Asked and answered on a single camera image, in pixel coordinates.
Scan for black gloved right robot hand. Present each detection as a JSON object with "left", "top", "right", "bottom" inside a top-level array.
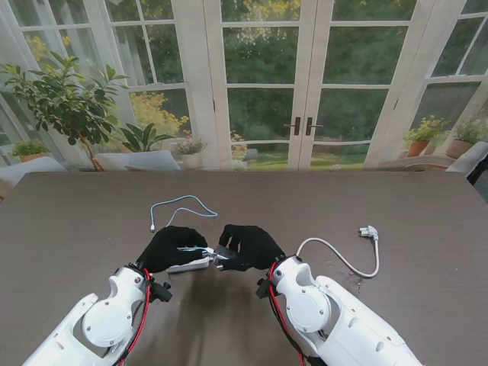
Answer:
[{"left": 218, "top": 223, "right": 287, "bottom": 272}]

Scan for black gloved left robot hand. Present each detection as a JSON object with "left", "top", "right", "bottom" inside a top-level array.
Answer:
[{"left": 136, "top": 226, "right": 209, "bottom": 275}]

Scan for printed garden window backdrop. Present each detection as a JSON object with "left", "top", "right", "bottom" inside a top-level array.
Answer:
[{"left": 0, "top": 0, "right": 488, "bottom": 172}]

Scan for red right arm cables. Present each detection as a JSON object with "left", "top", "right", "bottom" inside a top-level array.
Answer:
[{"left": 266, "top": 262, "right": 306, "bottom": 366}]

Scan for red arm cables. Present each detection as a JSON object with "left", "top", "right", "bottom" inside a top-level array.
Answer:
[
  {"left": 121, "top": 268, "right": 152, "bottom": 359},
  {"left": 266, "top": 262, "right": 306, "bottom": 366}
]

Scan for dark object beside backdrop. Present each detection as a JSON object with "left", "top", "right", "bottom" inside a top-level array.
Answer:
[{"left": 467, "top": 152, "right": 488, "bottom": 186}]

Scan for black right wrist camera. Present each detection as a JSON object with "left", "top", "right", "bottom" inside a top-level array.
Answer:
[{"left": 255, "top": 278, "right": 272, "bottom": 300}]

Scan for grey USB wall charger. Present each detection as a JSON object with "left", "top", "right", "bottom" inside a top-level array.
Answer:
[{"left": 213, "top": 246, "right": 239, "bottom": 268}]

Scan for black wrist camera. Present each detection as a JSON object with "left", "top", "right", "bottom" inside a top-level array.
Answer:
[
  {"left": 255, "top": 278, "right": 272, "bottom": 300},
  {"left": 150, "top": 281, "right": 174, "bottom": 304}
]

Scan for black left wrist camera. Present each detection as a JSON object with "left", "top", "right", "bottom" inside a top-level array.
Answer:
[{"left": 150, "top": 281, "right": 174, "bottom": 304}]

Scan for white power strip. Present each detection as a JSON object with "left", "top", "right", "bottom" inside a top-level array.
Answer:
[{"left": 166, "top": 255, "right": 213, "bottom": 275}]

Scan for red left arm cables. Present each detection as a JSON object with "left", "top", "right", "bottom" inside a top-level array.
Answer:
[{"left": 121, "top": 268, "right": 152, "bottom": 359}]

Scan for white power cord with plug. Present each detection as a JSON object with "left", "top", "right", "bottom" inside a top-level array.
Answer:
[{"left": 296, "top": 226, "right": 381, "bottom": 278}]

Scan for light blue USB cable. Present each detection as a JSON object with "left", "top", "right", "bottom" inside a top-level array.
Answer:
[{"left": 149, "top": 194, "right": 219, "bottom": 255}]

